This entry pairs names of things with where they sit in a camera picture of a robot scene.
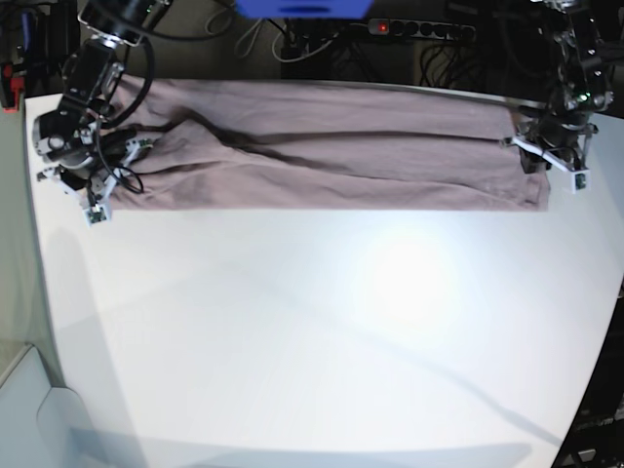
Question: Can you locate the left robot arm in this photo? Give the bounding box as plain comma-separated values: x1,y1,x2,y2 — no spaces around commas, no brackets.
500,1,621,194

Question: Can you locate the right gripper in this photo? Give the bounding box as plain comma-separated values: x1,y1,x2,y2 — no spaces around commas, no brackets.
32,114,153,216

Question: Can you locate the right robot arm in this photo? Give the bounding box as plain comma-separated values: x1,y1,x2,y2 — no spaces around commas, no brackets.
32,1,171,225

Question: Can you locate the blue box overhead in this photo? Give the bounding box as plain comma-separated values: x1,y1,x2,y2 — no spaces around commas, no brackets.
235,0,373,20

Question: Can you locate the power strip with red switch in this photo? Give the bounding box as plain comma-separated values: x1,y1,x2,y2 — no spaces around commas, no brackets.
367,19,477,42

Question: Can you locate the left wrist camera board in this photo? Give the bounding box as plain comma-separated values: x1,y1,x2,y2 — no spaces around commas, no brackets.
570,170,591,194

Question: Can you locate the red black clamp tool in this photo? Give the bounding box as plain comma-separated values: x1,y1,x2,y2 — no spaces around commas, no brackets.
0,62,24,113

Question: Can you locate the mauve t-shirt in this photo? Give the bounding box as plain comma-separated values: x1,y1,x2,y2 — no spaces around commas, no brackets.
112,80,550,212

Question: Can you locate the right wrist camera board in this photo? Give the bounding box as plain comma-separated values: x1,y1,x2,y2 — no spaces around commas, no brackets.
83,204,111,226

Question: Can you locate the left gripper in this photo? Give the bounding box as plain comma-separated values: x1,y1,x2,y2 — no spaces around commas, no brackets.
499,109,598,193

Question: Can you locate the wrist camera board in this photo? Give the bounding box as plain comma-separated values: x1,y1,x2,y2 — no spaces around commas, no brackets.
83,204,111,226
570,170,591,194

